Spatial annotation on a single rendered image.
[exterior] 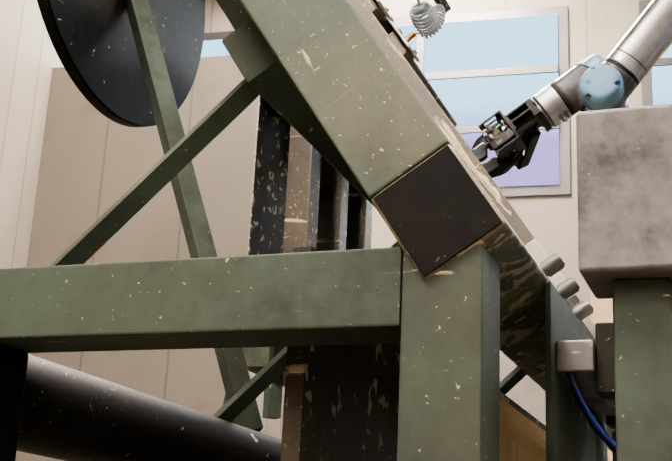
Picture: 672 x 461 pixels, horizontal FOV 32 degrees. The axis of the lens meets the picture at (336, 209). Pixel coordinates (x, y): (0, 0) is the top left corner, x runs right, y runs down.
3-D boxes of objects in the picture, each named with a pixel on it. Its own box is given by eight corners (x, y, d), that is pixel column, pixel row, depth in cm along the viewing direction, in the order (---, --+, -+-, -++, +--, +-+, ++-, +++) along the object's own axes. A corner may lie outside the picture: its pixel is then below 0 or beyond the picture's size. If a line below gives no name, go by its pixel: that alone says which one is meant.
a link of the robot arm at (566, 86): (619, 74, 219) (592, 43, 223) (570, 109, 220) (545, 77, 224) (624, 91, 226) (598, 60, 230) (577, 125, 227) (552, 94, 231)
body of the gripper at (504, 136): (473, 126, 225) (525, 89, 224) (484, 143, 233) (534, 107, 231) (495, 155, 222) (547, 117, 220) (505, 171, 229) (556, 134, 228)
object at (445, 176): (423, 282, 125) (508, 223, 124) (367, 197, 131) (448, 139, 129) (645, 482, 322) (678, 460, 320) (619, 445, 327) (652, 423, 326)
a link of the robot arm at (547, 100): (552, 94, 231) (576, 124, 227) (533, 108, 232) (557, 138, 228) (545, 78, 225) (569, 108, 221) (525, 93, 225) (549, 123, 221)
